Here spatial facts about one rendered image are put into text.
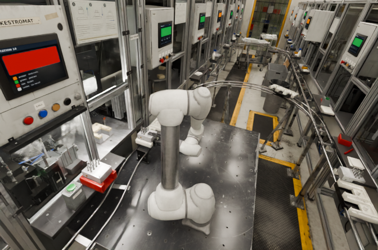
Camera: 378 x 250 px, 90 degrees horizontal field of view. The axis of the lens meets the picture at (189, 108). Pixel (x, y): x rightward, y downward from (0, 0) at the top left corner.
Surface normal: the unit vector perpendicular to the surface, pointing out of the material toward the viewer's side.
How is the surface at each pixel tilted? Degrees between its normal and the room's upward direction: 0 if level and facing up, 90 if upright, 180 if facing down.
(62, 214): 0
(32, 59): 90
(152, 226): 0
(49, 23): 90
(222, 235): 0
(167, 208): 69
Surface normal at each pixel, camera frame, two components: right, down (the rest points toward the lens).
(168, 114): 0.02, 0.33
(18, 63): 0.93, 0.24
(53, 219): 0.07, -0.86
